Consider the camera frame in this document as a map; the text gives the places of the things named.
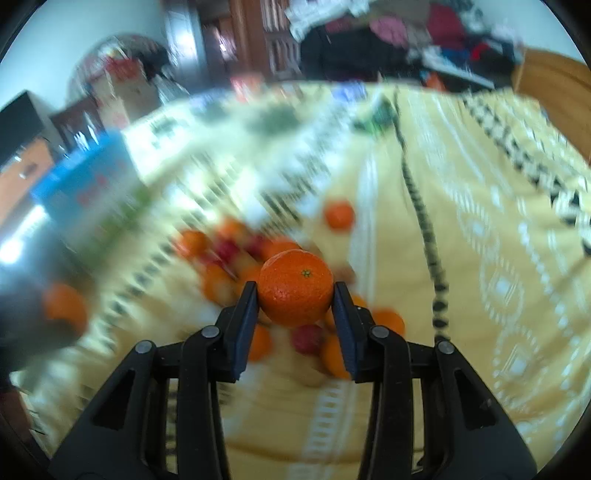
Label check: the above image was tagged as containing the pile of oranges and tomatoes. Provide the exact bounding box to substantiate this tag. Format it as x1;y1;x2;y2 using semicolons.
175;200;406;386

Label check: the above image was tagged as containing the wooden headboard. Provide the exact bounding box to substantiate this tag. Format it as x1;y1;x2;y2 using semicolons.
512;46;591;162

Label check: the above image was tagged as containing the green crumpled object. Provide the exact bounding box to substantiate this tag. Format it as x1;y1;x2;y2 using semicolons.
353;99;395;134

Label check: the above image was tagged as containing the brown wooden cabinet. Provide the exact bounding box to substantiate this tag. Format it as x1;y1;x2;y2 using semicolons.
0;138;56;227

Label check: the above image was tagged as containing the wooden wardrobe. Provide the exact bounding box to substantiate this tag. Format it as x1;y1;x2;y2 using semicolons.
231;0;305;81

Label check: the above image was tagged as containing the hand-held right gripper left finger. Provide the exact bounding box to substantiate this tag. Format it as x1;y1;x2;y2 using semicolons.
48;281;259;480

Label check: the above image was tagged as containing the heap of mixed clothes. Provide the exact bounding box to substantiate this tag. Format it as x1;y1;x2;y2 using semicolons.
286;0;522;88

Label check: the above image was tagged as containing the small red box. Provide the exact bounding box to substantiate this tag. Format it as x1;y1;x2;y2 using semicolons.
231;76;264;100

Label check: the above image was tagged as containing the black television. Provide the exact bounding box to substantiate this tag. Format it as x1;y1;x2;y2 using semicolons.
0;91;56;162

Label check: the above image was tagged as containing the ripe mandarin orange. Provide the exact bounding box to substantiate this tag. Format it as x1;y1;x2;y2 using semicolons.
44;282;88;335
257;249;334;328

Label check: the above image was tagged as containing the yellow patterned blanket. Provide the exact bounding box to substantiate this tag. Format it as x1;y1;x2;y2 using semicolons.
9;85;591;480

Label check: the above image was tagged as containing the stack of cardboard boxes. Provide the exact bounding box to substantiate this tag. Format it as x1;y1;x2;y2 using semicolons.
90;58;160;127

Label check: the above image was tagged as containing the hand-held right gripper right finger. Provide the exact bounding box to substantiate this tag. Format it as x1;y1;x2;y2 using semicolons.
333;281;539;480

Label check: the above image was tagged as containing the blue cardboard box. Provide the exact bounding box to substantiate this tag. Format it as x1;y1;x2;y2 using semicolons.
30;130;155;252

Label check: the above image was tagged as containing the small blue packet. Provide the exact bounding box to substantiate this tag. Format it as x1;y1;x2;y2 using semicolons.
332;83;368;100

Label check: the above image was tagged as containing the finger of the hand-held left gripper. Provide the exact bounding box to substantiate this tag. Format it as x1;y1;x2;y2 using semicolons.
41;320;90;354

